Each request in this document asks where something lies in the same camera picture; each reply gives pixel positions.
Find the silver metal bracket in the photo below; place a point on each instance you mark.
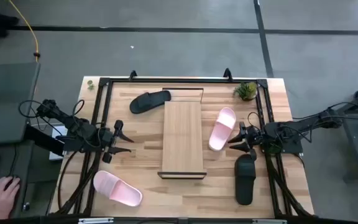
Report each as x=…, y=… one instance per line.
x=95, y=220
x=269, y=221

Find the small green potted plant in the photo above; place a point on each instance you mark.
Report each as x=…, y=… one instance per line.
x=246, y=91

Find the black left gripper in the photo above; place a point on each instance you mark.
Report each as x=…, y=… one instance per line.
x=107, y=138

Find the black frame bracket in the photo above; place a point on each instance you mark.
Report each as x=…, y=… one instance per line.
x=132, y=75
x=227, y=74

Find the black slide sandal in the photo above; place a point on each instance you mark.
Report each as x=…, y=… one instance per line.
x=245, y=180
x=148, y=101

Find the white power box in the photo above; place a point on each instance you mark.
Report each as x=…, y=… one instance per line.
x=57, y=132

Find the dark desk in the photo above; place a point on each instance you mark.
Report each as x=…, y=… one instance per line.
x=26, y=174

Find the grey metal table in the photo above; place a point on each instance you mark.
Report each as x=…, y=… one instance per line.
x=357, y=146

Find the grey desk top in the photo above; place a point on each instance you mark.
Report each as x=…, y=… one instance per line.
x=5, y=102

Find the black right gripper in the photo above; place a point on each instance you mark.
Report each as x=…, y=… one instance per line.
x=255, y=137

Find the black metal rig frame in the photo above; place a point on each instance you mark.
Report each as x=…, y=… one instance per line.
x=166, y=80

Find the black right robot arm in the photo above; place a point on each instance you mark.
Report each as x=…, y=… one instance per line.
x=291, y=130

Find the pink slide sandal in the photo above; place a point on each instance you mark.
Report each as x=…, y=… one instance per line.
x=117, y=188
x=222, y=129

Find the small green leaf sprig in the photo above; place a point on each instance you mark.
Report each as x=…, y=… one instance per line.
x=90, y=84

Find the wooden shelf black metal frame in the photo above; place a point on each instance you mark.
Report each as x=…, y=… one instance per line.
x=182, y=137

